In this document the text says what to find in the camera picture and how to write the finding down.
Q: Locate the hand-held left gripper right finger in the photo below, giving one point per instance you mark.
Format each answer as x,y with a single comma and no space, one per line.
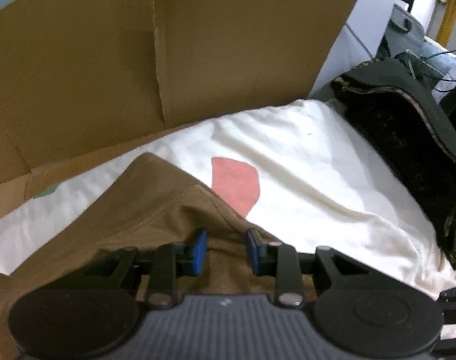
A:
252,251

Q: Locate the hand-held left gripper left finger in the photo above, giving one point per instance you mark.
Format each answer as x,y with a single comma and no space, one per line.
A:
199,251

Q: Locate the brown printed t-shirt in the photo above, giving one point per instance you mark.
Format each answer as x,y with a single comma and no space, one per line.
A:
137,202

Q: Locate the folded black clothes stack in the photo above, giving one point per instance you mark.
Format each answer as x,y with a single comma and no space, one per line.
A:
400,138

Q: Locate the white bear print blanket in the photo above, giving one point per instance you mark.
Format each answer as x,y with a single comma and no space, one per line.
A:
306,157

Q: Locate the large flattened cardboard box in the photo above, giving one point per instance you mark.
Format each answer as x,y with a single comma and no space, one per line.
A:
100,63

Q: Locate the dark grey bag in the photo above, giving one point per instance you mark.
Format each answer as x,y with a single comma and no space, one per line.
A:
404,41

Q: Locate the wooden table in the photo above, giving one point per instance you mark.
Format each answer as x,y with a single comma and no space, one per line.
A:
451,11

